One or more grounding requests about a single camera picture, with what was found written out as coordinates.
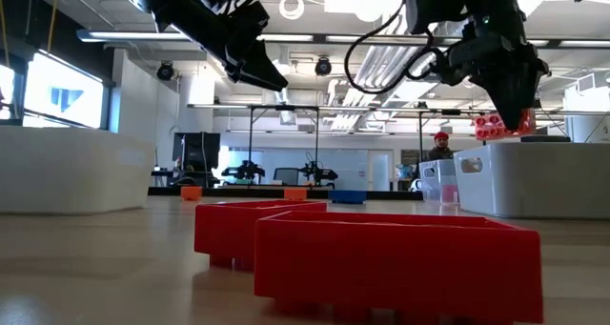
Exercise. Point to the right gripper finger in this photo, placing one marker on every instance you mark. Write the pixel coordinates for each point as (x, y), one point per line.
(512, 101)

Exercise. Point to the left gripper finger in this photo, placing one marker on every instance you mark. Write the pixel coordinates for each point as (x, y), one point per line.
(267, 67)
(257, 82)

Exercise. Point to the black background robot arm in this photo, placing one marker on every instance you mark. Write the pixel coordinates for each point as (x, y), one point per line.
(245, 171)
(319, 172)

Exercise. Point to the flat black object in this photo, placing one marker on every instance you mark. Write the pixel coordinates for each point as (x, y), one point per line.
(545, 138)

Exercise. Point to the black ceiling spotlight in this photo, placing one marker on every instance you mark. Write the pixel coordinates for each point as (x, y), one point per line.
(165, 71)
(323, 67)

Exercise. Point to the person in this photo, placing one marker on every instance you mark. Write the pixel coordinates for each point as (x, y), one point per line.
(441, 152)

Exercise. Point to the grey office chair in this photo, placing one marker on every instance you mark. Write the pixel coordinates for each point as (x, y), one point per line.
(286, 176)

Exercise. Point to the orange toy building block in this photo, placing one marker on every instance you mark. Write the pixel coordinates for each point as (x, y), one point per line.
(295, 195)
(191, 194)

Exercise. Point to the blue toy building block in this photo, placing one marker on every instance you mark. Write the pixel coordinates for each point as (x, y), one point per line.
(348, 197)

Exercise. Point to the front red bin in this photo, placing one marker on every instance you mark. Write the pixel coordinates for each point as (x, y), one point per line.
(395, 268)

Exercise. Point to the black background station frame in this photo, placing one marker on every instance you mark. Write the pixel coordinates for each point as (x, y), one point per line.
(286, 107)

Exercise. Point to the bright wall display screen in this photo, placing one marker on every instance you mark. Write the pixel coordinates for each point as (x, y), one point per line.
(62, 96)

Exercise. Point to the narrow bright wall screen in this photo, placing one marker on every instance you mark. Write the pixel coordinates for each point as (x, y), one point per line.
(6, 91)

